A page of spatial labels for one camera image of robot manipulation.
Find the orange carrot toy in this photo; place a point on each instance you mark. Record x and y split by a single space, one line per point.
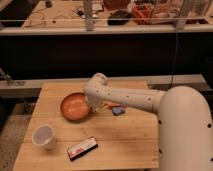
110 105

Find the orange basket on shelf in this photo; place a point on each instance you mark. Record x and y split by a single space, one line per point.
141 15

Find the orange ceramic bowl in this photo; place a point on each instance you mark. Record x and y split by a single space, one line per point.
74 107

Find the black and white box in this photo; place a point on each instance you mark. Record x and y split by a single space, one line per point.
81 148

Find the grey metal post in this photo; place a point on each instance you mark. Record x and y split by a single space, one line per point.
87 4

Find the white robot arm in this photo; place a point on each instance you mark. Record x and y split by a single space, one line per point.
185 123

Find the blue sponge block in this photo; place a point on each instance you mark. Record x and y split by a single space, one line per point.
118 110

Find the metal clamp at left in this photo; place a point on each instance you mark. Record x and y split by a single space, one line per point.
9 80

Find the white plastic cup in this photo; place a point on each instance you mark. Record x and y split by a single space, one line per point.
44 137

